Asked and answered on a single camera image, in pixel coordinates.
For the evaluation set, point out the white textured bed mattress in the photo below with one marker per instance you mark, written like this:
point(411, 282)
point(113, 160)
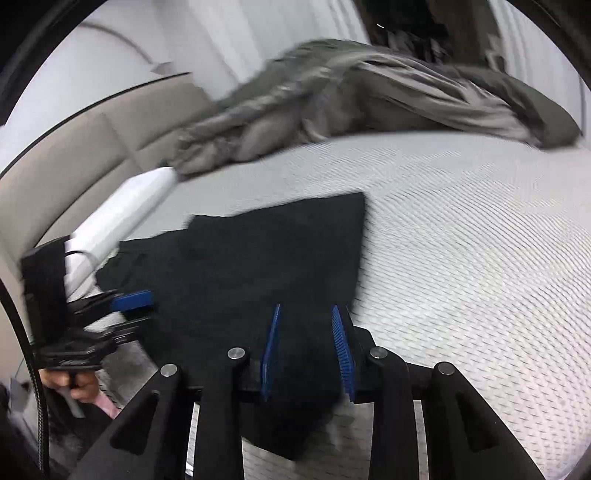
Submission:
point(461, 254)

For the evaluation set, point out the white curtain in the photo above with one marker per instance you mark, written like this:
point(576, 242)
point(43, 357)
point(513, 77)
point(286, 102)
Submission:
point(531, 41)
point(277, 27)

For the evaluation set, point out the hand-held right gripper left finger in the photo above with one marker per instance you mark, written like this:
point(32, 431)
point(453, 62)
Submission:
point(270, 360)

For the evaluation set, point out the black pants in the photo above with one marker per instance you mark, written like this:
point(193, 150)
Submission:
point(277, 249)

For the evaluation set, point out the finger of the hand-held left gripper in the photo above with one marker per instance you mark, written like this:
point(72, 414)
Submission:
point(134, 300)
point(124, 328)

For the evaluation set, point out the white pillow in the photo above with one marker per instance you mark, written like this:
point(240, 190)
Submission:
point(124, 207)

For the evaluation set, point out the person's left hand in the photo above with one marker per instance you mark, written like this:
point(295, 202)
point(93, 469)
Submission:
point(83, 385)

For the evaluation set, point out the beige padded headboard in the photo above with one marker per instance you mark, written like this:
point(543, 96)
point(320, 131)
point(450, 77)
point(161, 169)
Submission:
point(69, 157)

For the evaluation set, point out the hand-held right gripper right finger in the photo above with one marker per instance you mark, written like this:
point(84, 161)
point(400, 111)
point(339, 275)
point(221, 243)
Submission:
point(344, 355)

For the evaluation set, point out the person's left forearm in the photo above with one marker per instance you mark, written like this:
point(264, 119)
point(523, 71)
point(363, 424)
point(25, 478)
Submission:
point(108, 401)

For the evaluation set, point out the grey crumpled blanket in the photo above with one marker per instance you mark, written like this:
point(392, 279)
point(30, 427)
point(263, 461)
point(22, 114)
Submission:
point(346, 92)

